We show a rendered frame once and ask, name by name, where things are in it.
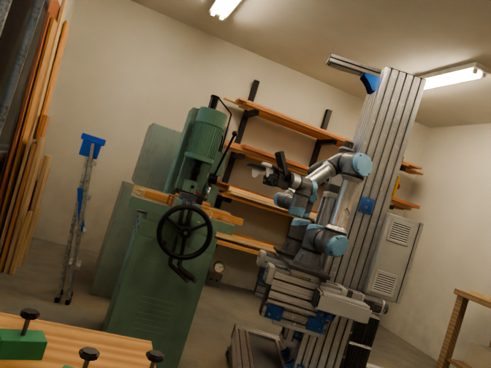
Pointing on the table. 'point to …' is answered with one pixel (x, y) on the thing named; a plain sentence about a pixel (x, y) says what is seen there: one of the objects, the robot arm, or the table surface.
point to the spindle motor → (206, 135)
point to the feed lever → (221, 162)
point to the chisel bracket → (189, 186)
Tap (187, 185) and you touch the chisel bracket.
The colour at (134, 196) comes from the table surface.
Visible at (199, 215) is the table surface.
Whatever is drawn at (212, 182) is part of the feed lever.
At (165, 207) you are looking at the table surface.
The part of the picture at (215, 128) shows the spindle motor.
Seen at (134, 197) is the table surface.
